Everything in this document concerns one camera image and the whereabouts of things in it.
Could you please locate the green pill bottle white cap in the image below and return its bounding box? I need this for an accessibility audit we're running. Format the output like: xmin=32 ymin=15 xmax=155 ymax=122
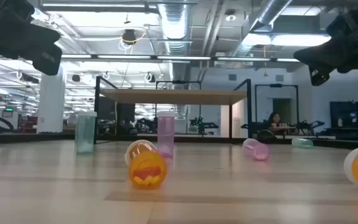
xmin=291 ymin=138 xmax=314 ymax=148
xmin=75 ymin=111 xmax=98 ymax=154

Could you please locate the white building column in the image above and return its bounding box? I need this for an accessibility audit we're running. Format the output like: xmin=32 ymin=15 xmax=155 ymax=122
xmin=36 ymin=67 xmax=67 ymax=134

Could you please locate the black equipment rack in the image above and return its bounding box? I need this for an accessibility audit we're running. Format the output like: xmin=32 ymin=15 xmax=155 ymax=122
xmin=329 ymin=99 xmax=358 ymax=141

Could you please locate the person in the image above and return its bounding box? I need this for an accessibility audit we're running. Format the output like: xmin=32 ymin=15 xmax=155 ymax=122
xmin=267 ymin=111 xmax=282 ymax=128

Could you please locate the pink pill bottle white cap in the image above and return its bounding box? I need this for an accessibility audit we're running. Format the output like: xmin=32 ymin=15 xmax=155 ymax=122
xmin=157 ymin=111 xmax=176 ymax=158
xmin=242 ymin=138 xmax=270 ymax=161

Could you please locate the black monitor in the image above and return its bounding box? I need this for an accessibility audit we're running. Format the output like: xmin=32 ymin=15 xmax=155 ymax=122
xmin=98 ymin=102 xmax=135 ymax=135

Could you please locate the overhead LED light bar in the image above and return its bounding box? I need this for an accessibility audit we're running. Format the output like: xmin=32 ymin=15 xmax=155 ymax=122
xmin=60 ymin=54 xmax=301 ymax=63

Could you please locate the orange bottle with visible pills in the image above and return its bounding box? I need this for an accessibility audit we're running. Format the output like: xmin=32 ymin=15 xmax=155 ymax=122
xmin=124 ymin=139 xmax=168 ymax=190

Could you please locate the black background rig frame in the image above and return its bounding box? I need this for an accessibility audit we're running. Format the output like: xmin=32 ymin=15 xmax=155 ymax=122
xmin=255 ymin=83 xmax=300 ymax=135

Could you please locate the black aluminium table frame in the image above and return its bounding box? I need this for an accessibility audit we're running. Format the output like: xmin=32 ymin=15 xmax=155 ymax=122
xmin=0 ymin=132 xmax=358 ymax=150

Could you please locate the black ceiling cable reel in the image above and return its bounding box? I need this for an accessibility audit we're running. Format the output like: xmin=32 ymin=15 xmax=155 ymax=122
xmin=121 ymin=28 xmax=138 ymax=46

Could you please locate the silver spiral air duct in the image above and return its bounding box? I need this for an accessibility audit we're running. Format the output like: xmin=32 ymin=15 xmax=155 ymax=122
xmin=157 ymin=2 xmax=195 ymax=82

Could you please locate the wooden shelf black metal frame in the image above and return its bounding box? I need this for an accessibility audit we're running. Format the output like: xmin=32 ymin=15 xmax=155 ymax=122
xmin=94 ymin=75 xmax=253 ymax=144

